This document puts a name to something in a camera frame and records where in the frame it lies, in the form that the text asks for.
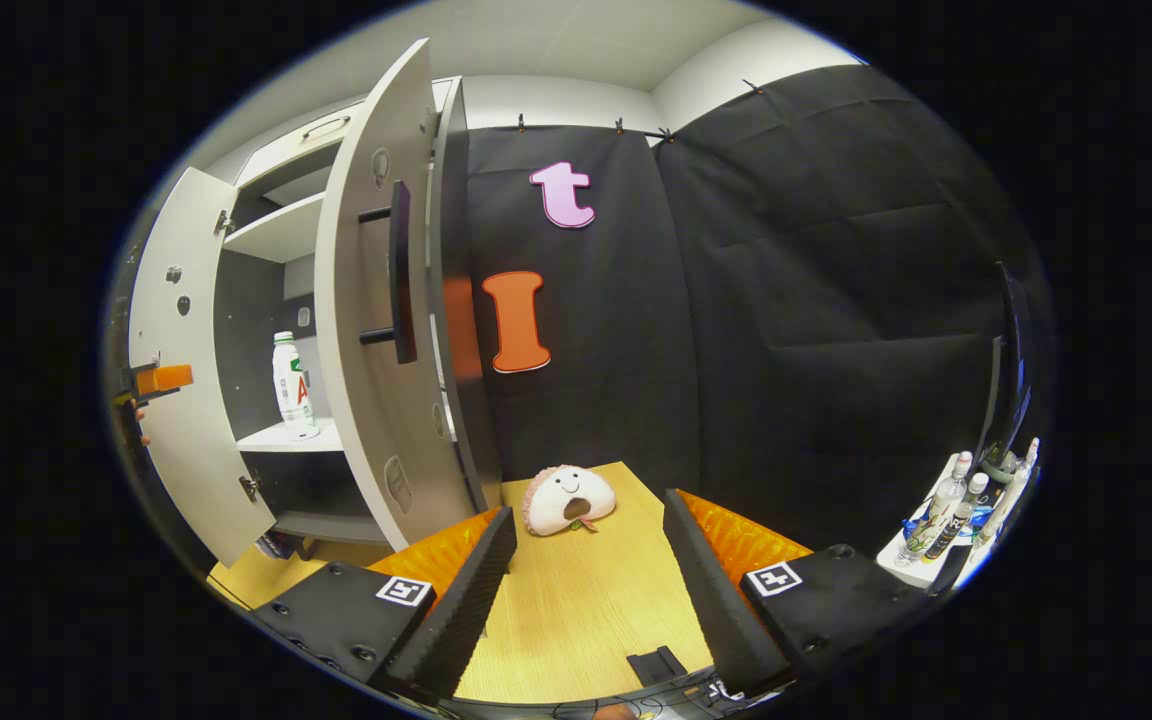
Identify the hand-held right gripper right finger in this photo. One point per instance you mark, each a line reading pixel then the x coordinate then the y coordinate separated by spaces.
pixel 711 600

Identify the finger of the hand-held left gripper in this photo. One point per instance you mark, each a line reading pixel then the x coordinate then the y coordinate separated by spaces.
pixel 166 380

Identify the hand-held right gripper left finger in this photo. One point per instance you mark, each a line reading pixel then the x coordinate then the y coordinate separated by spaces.
pixel 466 610

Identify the white cabinet door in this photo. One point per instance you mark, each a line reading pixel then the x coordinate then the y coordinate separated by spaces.
pixel 196 450
pixel 346 400

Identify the white cabinet shelf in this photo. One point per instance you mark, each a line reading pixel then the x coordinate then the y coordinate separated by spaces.
pixel 256 440
pixel 276 232

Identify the metal door hinge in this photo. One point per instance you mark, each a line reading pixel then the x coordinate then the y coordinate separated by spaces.
pixel 224 222
pixel 249 487

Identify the white pink plush toy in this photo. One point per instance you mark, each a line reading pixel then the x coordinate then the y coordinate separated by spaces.
pixel 561 495

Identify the white tray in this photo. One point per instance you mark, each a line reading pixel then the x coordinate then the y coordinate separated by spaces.
pixel 901 570

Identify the white cabinet drawer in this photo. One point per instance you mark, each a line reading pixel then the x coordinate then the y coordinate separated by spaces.
pixel 276 160

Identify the clear bottle white cap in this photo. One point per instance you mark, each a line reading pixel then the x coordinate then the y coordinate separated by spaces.
pixel 941 505

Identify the dark bottle white cap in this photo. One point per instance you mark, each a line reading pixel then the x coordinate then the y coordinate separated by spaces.
pixel 958 520

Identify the black backdrop cloth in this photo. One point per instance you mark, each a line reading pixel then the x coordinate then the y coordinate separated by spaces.
pixel 786 300

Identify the slim white bottle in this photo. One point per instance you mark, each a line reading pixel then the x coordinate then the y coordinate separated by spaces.
pixel 1011 490

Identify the white and grey cabinet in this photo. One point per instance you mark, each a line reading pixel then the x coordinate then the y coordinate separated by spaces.
pixel 451 200

